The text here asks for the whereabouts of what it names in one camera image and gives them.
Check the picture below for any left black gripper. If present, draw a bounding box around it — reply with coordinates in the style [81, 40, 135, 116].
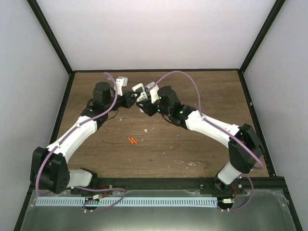
[105, 90, 140, 112]

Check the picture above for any white remote control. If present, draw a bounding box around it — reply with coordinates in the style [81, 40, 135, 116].
[132, 83, 149, 103]

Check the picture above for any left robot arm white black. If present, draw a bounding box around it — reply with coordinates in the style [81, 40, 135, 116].
[30, 77, 146, 194]

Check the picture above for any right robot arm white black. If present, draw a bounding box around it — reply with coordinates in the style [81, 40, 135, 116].
[132, 83, 264, 194]

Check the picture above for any metal front plate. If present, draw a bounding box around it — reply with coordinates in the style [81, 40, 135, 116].
[22, 190, 295, 231]

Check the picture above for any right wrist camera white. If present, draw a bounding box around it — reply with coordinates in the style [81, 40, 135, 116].
[145, 82, 159, 103]

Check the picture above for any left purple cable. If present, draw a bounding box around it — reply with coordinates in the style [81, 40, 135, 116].
[35, 72, 127, 214]

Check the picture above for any light blue slotted cable duct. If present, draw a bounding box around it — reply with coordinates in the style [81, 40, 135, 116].
[35, 197, 218, 207]

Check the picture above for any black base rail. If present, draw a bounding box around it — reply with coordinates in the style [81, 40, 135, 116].
[69, 177, 286, 195]

